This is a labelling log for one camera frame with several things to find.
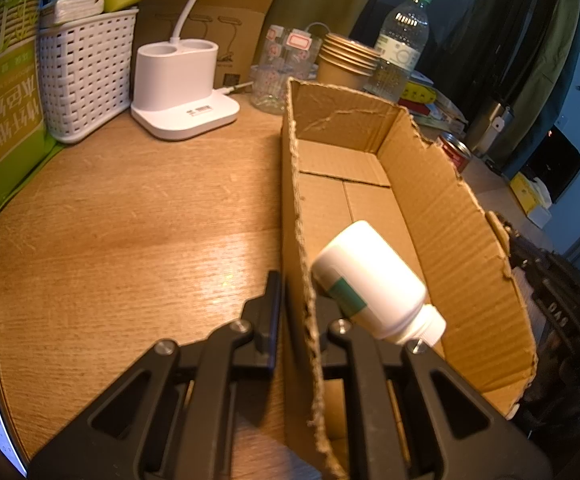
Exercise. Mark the white pill bottle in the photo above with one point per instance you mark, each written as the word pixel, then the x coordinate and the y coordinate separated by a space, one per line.
pixel 370 270

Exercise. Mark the yellow tissue pack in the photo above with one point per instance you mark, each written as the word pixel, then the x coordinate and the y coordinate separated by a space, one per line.
pixel 527 190

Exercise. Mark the printed clear glass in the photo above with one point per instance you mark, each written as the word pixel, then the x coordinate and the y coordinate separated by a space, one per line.
pixel 275 90

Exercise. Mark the stack of paper cups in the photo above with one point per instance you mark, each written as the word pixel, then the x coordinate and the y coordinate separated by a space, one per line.
pixel 342 67

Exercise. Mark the red tin can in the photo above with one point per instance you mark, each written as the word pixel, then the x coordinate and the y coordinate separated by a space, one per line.
pixel 452 155

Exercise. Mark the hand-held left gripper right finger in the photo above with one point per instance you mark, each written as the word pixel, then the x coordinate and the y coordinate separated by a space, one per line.
pixel 365 360

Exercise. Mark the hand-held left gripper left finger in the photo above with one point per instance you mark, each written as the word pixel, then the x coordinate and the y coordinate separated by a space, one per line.
pixel 269 330

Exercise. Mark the white tissue pack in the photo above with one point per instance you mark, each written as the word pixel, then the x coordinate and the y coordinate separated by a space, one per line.
pixel 74 7

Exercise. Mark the white woven plastic basket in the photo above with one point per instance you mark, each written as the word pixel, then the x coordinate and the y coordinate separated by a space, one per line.
pixel 84 70

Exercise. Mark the brown cardboard sheet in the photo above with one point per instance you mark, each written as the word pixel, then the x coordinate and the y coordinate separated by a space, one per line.
pixel 250 20

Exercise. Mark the red book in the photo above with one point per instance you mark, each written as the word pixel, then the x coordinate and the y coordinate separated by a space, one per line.
pixel 419 108

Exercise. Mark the green paper cup package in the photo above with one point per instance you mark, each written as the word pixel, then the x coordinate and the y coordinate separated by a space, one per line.
pixel 4 125

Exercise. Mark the clear plastic water bottle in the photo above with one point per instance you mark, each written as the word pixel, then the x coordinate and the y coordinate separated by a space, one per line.
pixel 400 45

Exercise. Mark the cardboard box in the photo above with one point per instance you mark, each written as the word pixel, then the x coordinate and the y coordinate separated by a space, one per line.
pixel 420 185

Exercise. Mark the white desk lamp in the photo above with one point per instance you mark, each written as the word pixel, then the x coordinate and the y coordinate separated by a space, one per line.
pixel 179 85

